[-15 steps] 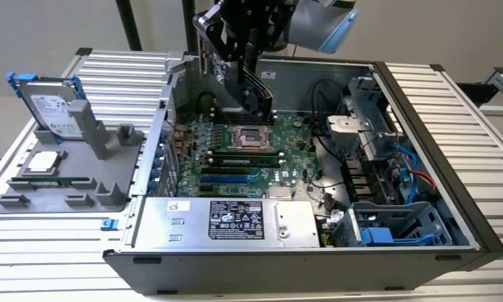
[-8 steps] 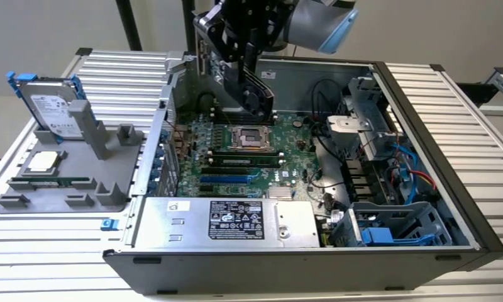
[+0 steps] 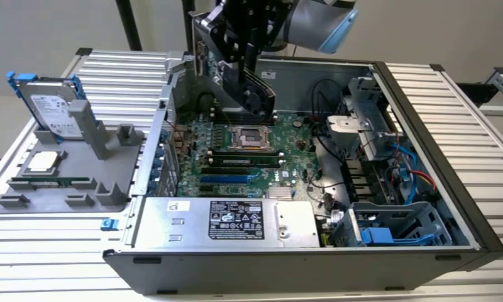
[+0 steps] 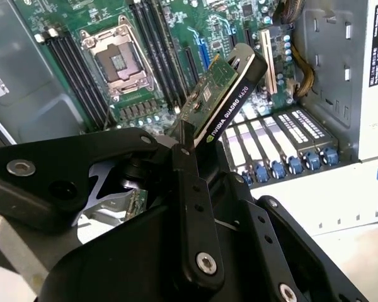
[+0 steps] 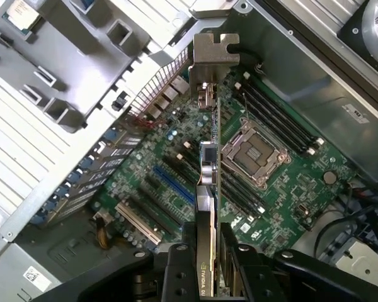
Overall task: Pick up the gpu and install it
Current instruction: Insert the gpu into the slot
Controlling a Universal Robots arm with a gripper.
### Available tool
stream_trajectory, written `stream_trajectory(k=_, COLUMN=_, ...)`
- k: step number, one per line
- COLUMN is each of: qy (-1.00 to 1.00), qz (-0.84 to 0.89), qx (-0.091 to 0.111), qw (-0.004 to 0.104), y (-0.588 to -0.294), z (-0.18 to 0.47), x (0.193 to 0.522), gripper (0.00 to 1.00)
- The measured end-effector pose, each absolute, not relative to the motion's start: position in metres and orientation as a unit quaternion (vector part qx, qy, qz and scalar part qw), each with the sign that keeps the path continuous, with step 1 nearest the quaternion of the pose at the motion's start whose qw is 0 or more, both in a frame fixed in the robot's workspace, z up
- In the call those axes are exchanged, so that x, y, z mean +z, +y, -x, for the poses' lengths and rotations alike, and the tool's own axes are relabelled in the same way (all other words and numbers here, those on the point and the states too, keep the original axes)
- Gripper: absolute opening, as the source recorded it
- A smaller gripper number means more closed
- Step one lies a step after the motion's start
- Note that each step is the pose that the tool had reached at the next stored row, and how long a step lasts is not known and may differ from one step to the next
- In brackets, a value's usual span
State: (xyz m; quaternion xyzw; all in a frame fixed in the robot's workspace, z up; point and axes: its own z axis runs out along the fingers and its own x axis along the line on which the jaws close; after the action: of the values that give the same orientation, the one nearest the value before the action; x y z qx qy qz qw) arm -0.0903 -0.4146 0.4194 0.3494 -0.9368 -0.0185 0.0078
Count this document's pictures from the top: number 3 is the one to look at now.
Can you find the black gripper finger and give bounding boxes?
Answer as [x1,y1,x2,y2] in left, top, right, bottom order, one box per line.
[223,27,262,84]

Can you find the Nvidia Quadro graphics card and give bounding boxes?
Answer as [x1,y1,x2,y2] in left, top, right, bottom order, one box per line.
[187,11,277,119]

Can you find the metal locking lever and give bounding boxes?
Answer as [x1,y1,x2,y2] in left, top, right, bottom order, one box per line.
[211,99,233,126]

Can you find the black stand pole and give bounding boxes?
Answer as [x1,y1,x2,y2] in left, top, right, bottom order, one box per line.
[116,0,144,52]
[181,0,197,53]

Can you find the CPU socket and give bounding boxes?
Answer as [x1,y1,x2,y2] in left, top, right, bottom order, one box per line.
[225,124,273,150]

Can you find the metal socket cover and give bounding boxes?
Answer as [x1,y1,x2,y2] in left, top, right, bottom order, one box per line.
[227,125,273,150]

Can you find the green motherboard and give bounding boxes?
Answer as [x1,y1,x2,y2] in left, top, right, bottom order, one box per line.
[173,111,349,205]

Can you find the silver metal drive cage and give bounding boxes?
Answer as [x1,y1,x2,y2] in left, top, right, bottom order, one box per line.
[325,76,406,161]

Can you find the dark RAM stick white label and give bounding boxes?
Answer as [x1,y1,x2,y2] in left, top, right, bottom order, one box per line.
[211,155,285,167]

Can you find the long black expansion slot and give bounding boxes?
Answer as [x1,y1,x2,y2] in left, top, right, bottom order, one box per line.
[199,166,251,175]

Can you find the blue expansion slot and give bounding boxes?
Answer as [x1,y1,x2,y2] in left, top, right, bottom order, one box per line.
[201,174,253,185]

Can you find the silver heat sink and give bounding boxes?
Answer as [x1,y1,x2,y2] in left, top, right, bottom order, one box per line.
[269,186,294,199]

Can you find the hard disk in blue carrier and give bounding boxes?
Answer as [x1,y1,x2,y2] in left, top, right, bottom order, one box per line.
[8,71,92,145]

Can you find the grey parts rack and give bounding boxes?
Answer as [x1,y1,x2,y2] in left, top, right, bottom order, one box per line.
[0,100,148,215]

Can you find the silver power supply unit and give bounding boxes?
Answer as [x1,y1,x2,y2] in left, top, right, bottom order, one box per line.
[132,196,322,249]

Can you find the grey disk bay cage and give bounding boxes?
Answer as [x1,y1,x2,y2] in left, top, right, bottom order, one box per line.
[330,201,454,249]

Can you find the silver CPU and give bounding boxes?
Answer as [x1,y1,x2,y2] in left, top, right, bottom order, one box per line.
[28,151,66,172]

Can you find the green RAM stick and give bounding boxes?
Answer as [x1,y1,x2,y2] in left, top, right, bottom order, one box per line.
[14,177,93,186]

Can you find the blue disk bay latch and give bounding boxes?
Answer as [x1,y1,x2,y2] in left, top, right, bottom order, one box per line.
[359,226,394,247]

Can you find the black grey PC case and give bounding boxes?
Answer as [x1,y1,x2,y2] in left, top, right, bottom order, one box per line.
[102,52,503,296]

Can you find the thick black cable loop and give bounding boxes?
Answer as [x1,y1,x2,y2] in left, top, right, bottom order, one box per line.
[195,91,217,111]

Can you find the thin black wire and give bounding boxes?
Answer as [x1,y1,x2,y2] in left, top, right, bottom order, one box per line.
[311,78,346,122]

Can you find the blue wire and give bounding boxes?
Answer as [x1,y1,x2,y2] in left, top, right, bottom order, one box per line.
[389,140,418,204]

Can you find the red wire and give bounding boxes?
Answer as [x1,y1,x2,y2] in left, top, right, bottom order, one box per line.
[409,169,438,189]

